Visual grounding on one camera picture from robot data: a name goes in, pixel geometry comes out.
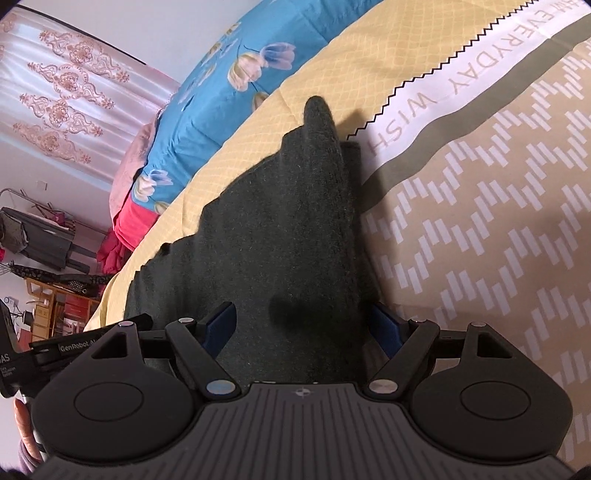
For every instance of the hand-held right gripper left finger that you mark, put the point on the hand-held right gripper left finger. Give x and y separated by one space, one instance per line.
220 331

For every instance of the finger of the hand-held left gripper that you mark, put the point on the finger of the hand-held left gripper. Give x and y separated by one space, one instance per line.
78 344

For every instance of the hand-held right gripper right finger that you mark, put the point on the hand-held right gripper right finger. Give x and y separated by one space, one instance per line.
385 333

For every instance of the dark green sweater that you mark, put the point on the dark green sweater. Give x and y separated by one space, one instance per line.
286 230

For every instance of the red clothes pile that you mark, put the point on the red clothes pile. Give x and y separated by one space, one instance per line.
108 254

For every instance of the clothes rack with dark garments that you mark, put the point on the clothes rack with dark garments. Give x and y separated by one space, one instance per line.
37 235

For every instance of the person's left hand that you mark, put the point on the person's left hand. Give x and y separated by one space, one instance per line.
23 424

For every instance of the wooden shelf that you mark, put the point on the wooden shelf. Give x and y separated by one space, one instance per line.
60 309

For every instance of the dark patterned cloth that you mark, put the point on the dark patterned cloth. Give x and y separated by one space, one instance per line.
69 279

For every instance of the red blanket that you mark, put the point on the red blanket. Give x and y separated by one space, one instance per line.
138 224

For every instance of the yellow beige patterned bedspread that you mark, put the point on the yellow beige patterned bedspread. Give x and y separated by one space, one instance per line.
485 230

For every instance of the pink pillow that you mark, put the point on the pink pillow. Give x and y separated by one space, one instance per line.
134 170

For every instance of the blue floral quilt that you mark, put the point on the blue floral quilt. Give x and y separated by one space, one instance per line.
221 101

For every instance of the pink ornament curtain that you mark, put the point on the pink ornament curtain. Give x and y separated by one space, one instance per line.
69 106

